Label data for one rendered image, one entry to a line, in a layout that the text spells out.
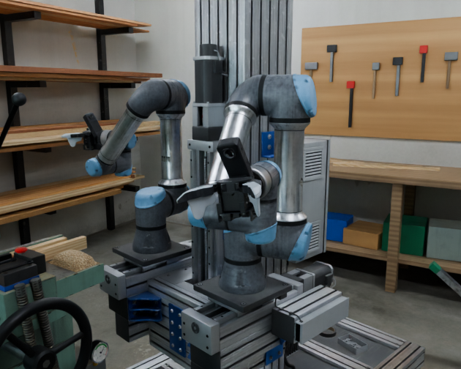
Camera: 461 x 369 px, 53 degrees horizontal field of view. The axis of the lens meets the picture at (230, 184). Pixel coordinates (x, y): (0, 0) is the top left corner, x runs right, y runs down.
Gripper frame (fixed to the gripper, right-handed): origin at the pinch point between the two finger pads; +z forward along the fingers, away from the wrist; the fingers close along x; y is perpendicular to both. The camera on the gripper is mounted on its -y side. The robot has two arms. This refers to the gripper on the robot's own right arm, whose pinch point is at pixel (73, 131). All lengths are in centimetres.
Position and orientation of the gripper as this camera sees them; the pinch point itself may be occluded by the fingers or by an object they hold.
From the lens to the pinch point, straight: 225.0
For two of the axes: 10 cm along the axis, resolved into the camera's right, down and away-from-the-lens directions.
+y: 0.7, 9.5, 3.1
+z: -8.5, -1.0, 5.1
